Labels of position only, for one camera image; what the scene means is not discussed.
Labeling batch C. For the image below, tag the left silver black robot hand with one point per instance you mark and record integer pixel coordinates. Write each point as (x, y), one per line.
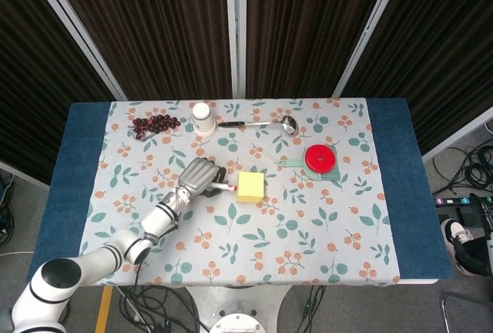
(198, 177)

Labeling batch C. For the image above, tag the red white marker pen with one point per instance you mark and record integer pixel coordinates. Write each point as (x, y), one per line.
(224, 186)

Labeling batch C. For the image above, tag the yellow sticky note block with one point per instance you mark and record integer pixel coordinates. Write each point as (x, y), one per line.
(251, 187)

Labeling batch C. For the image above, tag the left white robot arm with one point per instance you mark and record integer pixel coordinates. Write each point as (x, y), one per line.
(96, 256)

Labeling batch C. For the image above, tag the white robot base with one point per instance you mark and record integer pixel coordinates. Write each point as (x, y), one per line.
(237, 310)

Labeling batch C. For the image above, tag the floral patterned tablecloth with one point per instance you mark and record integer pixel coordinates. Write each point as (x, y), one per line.
(239, 225)

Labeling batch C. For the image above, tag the white paper cup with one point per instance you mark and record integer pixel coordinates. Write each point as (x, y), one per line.
(203, 118)

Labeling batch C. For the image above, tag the dark red grape bunch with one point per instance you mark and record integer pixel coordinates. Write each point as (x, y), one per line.
(154, 124)

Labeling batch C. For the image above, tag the red round disc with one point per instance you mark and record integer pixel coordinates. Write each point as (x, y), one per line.
(320, 159)

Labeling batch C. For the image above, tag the red tape measure disc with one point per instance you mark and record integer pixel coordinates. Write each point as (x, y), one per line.
(327, 175)

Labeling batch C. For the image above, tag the blue table mat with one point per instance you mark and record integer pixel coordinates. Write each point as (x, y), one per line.
(404, 179)

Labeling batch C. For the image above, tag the black power strip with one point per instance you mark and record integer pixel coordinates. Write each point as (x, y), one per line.
(452, 200)

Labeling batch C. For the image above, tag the black white sneaker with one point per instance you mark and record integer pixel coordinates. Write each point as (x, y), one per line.
(458, 236)

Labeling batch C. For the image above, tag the white partition frame post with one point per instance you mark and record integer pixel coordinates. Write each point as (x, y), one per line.
(75, 28)
(235, 28)
(369, 28)

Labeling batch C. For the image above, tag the metal chair frame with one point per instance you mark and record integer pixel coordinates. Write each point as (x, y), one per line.
(462, 306)

